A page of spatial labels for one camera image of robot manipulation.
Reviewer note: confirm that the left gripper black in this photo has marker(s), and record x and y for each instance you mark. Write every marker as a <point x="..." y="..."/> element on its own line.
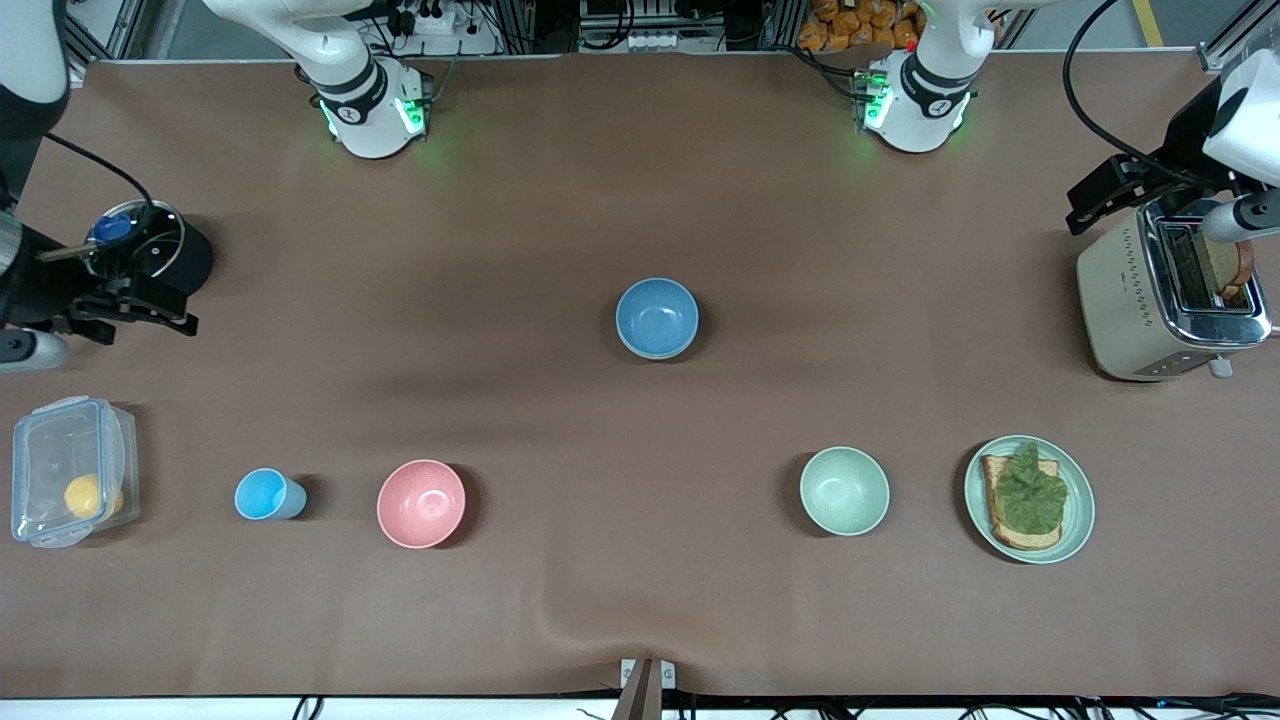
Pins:
<point x="1178" y="146"/>

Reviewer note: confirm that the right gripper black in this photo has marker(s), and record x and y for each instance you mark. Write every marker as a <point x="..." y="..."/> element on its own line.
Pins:
<point x="35" y="292"/>

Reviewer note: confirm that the blue bowl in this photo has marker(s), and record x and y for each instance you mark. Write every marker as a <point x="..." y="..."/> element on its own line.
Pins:
<point x="657" y="318"/>

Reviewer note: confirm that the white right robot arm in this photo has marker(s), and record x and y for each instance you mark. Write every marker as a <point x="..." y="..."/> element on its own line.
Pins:
<point x="365" y="110"/>

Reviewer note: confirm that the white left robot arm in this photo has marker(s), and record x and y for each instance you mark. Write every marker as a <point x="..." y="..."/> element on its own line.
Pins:
<point x="915" y="110"/>

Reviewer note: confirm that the pink bowl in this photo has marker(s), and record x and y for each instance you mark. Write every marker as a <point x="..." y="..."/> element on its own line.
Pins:
<point x="420" y="505"/>

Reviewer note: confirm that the pale green bowl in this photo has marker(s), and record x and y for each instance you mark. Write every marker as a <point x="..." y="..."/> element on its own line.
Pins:
<point x="845" y="492"/>

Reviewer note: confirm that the glass lid blue knob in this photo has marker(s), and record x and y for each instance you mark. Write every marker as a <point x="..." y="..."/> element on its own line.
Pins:
<point x="160" y="255"/>

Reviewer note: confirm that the beige chrome toaster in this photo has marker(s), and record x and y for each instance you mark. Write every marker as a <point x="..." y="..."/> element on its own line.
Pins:
<point x="1115" y="300"/>

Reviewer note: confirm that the brown bread slice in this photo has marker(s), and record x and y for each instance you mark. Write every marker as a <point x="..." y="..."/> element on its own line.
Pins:
<point x="1228" y="270"/>

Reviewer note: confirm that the clear plastic lidded container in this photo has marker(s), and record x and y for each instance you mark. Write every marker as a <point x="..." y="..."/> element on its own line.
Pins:
<point x="50" y="450"/>

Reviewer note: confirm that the yellow lemon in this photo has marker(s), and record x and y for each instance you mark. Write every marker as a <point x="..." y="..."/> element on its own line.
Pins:
<point x="85" y="497"/>

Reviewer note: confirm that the light blue cup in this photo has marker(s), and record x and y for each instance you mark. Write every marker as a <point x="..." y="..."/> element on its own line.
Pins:
<point x="262" y="494"/>

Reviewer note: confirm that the pale green plate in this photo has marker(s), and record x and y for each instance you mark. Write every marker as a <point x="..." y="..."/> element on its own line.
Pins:
<point x="1080" y="510"/>

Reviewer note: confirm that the green lettuce leaf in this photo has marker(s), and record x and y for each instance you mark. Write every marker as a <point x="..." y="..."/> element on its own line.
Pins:
<point x="1030" y="495"/>

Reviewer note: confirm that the bag of orange buns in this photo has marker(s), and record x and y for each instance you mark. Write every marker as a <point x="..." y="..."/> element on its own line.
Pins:
<point x="850" y="25"/>

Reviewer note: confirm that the toast slice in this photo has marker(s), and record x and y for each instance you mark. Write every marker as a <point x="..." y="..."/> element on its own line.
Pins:
<point x="1025" y="540"/>

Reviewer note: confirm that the white power strip with plugs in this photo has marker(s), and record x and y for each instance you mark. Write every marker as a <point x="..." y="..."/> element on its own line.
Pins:
<point x="435" y="18"/>

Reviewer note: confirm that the small white power strip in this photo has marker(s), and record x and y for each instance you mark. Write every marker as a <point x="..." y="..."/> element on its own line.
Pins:
<point x="655" y="40"/>

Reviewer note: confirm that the aluminium frame rail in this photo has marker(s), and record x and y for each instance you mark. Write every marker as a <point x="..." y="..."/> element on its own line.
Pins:
<point x="1212" y="58"/>

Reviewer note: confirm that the aluminium frame post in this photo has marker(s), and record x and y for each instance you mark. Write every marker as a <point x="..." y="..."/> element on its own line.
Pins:
<point x="125" y="25"/>

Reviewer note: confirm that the metal table edge bracket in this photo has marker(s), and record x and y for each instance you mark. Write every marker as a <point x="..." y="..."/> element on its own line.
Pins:
<point x="648" y="690"/>

